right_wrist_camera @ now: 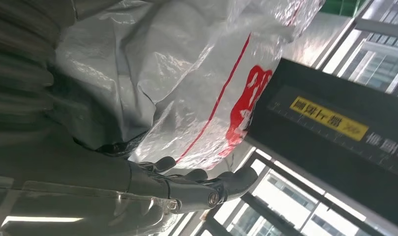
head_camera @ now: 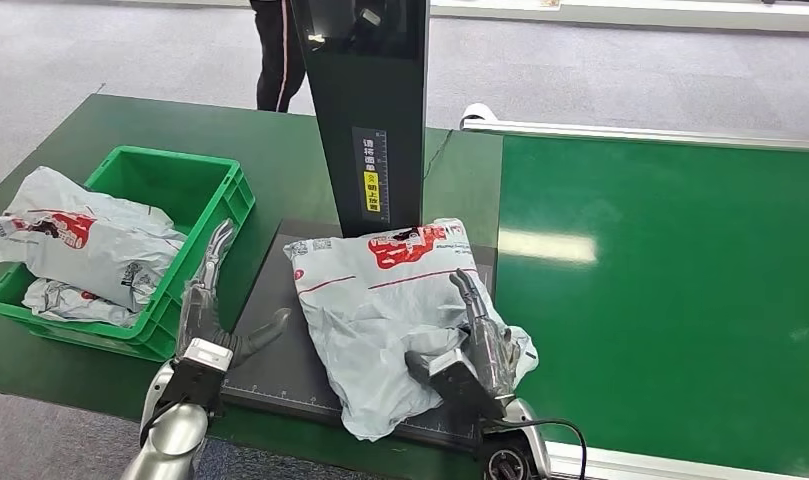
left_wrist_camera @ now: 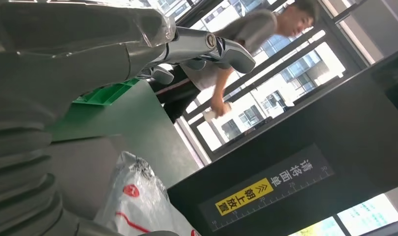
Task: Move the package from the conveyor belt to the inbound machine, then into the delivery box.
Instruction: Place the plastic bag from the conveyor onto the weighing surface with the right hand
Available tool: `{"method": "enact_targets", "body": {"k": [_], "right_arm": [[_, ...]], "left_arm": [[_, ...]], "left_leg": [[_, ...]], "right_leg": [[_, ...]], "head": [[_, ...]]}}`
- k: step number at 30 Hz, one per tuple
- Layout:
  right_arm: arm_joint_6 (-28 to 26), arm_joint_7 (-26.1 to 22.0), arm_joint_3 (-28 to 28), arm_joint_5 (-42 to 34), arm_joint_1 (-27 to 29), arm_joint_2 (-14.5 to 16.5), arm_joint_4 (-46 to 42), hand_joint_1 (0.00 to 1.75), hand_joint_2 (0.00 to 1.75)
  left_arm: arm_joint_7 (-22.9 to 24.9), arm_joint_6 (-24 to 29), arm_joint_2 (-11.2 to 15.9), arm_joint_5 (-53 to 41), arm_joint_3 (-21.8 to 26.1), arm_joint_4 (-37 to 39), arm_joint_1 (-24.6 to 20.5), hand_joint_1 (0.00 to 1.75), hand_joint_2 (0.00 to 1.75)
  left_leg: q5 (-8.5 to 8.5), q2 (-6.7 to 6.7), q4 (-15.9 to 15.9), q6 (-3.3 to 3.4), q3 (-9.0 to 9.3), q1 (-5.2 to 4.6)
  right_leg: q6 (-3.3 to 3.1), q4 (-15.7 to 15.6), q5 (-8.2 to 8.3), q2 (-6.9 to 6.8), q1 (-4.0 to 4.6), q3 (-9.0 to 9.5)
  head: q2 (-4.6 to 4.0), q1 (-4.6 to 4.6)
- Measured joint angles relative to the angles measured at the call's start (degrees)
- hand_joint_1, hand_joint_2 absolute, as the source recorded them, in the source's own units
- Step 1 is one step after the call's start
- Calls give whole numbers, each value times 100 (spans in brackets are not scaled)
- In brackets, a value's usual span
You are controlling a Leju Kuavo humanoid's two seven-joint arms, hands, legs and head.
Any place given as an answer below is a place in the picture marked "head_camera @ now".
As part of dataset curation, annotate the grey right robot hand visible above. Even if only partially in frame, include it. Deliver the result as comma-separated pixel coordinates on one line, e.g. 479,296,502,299
403,268,523,402

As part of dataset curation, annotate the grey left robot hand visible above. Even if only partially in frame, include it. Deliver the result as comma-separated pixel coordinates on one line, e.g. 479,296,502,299
173,218,293,370

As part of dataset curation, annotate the grey mailer bag red print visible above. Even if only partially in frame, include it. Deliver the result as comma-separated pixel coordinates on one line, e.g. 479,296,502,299
283,218,540,443

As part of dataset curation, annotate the green conveyor belt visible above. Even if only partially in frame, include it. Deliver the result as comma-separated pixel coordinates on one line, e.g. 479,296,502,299
493,134,809,480

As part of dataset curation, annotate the black inbound scanning machine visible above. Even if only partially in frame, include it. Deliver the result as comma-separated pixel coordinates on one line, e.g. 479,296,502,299
218,0,498,455

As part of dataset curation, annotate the large grey printed mailer bag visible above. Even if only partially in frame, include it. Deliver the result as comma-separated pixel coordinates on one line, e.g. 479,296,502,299
0,165,189,314

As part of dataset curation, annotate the green plastic crate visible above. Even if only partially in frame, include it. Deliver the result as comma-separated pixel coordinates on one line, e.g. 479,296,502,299
0,145,258,364

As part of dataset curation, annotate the small crumpled grey mailer bag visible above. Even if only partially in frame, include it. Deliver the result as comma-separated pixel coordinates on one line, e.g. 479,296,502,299
21,276,144,329

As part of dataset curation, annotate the person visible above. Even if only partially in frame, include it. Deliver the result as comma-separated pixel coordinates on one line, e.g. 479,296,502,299
248,0,309,114

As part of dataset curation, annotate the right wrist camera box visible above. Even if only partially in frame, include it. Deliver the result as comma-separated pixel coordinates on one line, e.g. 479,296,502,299
425,347,508,422

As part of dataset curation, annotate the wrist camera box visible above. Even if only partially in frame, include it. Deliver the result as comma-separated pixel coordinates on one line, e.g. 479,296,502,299
425,347,508,422
154,337,234,417

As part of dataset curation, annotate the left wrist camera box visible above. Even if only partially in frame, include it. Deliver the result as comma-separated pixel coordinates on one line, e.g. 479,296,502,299
154,337,234,417

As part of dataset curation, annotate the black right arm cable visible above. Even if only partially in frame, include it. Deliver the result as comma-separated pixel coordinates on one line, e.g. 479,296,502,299
503,415,589,480

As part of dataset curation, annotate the short silver conveyor rail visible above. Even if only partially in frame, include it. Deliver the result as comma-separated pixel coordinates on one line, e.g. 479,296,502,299
546,440,809,480

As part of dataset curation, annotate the thin black table cable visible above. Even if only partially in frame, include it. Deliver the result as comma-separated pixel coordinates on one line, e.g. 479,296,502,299
421,129,456,184

